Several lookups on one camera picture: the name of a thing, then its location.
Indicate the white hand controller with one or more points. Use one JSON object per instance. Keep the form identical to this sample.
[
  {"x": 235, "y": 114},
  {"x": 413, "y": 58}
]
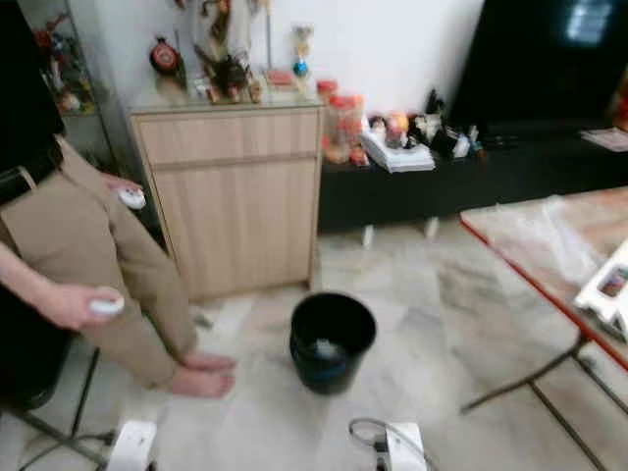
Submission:
[
  {"x": 108, "y": 304},
  {"x": 134, "y": 198}
]

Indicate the person's right forearm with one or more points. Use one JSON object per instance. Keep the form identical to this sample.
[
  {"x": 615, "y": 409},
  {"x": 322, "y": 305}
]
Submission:
[{"x": 22, "y": 270}]

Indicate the white trash piece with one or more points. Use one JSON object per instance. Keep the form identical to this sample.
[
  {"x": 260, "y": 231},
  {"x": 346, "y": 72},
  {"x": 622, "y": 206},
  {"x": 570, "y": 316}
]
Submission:
[{"x": 329, "y": 350}]

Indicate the person's right hand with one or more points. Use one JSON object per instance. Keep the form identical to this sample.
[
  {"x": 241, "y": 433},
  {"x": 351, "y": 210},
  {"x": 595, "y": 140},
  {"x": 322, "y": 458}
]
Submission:
[{"x": 69, "y": 304}]

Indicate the person's left hand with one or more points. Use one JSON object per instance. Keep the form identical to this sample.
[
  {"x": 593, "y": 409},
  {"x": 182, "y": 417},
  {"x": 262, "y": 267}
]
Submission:
[{"x": 116, "y": 184}]

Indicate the black metal-legged chair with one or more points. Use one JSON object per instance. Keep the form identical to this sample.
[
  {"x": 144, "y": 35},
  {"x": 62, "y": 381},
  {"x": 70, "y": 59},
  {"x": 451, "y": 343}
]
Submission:
[{"x": 34, "y": 368}]

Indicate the folding table with pink top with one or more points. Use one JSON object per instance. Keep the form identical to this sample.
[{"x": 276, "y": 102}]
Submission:
[{"x": 540, "y": 245}]

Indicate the clear plastic bag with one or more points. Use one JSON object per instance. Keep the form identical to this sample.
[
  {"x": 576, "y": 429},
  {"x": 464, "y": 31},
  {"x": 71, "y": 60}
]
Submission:
[{"x": 545, "y": 235}]

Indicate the black TV console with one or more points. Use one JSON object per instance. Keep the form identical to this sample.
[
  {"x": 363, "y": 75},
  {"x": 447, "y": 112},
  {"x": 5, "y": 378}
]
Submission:
[{"x": 481, "y": 182}]

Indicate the light wooden cabinet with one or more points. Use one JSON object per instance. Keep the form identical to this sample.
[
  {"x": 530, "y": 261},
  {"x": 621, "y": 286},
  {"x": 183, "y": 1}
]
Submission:
[{"x": 231, "y": 201}]

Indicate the white stacked books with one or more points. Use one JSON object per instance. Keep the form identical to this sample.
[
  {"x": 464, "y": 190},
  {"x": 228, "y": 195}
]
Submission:
[{"x": 397, "y": 154}]

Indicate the orange headed figurine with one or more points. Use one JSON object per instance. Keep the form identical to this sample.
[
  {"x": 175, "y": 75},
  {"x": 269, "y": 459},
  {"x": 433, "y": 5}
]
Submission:
[{"x": 396, "y": 129}]

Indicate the large red-lidded snack jar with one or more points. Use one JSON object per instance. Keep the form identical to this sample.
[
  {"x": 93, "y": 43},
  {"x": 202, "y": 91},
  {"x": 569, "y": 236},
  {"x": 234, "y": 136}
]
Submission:
[{"x": 345, "y": 130}]

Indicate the black figurine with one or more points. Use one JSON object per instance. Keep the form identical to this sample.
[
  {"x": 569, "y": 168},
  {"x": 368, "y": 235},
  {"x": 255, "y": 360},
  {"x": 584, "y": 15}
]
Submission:
[{"x": 435, "y": 113}]

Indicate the person in khaki trousers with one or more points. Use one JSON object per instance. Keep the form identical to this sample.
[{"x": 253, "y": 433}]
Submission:
[{"x": 78, "y": 231}]

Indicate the small red-lidded snack jar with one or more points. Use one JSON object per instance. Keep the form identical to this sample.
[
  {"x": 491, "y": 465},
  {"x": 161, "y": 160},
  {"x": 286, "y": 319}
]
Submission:
[{"x": 326, "y": 90}]

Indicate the pink magazine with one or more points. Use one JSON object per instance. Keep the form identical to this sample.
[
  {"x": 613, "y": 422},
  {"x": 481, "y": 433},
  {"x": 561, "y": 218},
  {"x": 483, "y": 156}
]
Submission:
[{"x": 606, "y": 138}]

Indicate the dark carved statue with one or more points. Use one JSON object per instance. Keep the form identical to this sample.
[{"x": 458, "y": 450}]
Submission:
[{"x": 232, "y": 77}]

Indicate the trophy with blue ball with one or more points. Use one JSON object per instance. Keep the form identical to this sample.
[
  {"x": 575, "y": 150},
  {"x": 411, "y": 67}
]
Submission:
[{"x": 301, "y": 54}]

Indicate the black television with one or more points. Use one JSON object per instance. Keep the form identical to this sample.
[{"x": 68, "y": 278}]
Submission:
[{"x": 540, "y": 64}]

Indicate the round red ornament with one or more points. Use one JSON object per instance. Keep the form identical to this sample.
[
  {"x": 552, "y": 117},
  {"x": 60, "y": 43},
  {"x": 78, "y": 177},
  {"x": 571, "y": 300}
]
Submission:
[{"x": 167, "y": 57}]

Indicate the glass display cabinet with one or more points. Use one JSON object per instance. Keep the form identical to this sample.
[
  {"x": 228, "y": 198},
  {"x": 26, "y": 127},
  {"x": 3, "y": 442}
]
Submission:
[{"x": 74, "y": 74}]

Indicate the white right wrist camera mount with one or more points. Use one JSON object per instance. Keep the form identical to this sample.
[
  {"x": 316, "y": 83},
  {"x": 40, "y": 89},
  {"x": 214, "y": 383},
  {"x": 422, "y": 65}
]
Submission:
[{"x": 405, "y": 449}]

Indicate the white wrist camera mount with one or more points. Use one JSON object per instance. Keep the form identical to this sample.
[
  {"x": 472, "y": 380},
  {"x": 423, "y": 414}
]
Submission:
[
  {"x": 405, "y": 449},
  {"x": 132, "y": 446}
]

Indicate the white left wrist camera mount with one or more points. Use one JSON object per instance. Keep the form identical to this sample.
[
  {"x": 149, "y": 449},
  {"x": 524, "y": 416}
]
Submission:
[{"x": 132, "y": 446}]

